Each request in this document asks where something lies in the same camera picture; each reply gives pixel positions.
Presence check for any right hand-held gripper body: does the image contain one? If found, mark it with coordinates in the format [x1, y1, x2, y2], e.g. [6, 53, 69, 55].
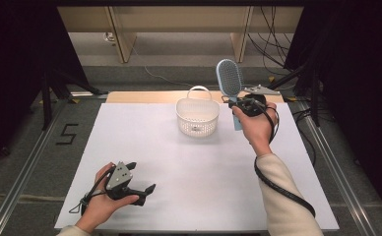
[227, 84, 282, 118]

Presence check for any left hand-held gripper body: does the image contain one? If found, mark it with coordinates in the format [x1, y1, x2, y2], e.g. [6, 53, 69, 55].
[104, 160, 148, 207]

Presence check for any light blue hairbrush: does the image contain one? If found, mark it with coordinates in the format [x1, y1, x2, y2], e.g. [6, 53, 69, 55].
[216, 58, 245, 132]

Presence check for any white slatted plastic basket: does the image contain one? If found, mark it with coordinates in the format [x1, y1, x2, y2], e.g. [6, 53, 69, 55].
[174, 86, 221, 138]

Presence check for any person's right hand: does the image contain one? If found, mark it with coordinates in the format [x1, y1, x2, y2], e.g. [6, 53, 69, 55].
[231, 101, 278, 157]

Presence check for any person's left hand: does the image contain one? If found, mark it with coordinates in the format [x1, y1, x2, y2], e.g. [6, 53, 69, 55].
[75, 162, 140, 234]

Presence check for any white table cover board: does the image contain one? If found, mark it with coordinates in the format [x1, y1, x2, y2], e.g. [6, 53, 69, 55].
[54, 102, 340, 232]

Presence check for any black metal stand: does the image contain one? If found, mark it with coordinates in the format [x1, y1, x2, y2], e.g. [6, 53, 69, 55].
[40, 70, 109, 132]
[267, 63, 322, 128]

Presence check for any wooden table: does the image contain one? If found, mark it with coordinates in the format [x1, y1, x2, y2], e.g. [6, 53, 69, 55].
[105, 90, 285, 104]

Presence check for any beige wooden bench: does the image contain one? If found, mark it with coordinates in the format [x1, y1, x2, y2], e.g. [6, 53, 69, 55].
[56, 5, 305, 64]

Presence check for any black curtain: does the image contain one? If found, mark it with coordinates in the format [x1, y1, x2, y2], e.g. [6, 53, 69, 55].
[0, 0, 92, 171]
[284, 0, 382, 217]

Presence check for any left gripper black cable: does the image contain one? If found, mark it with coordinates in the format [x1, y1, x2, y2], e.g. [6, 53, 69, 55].
[68, 166, 115, 215]

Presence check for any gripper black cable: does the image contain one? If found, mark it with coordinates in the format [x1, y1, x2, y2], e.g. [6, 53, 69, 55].
[68, 166, 115, 215]
[253, 105, 317, 218]

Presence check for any bundle of black cables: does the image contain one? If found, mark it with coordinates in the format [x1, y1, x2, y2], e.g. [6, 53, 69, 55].
[247, 6, 295, 77]

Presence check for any thin white cable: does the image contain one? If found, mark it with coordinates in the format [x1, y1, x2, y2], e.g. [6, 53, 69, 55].
[131, 45, 197, 89]

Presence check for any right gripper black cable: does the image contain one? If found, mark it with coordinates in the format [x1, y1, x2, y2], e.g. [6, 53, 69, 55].
[253, 105, 317, 218]

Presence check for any metal floor rail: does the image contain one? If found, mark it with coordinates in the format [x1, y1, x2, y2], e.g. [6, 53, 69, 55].
[295, 99, 375, 236]
[0, 97, 69, 236]

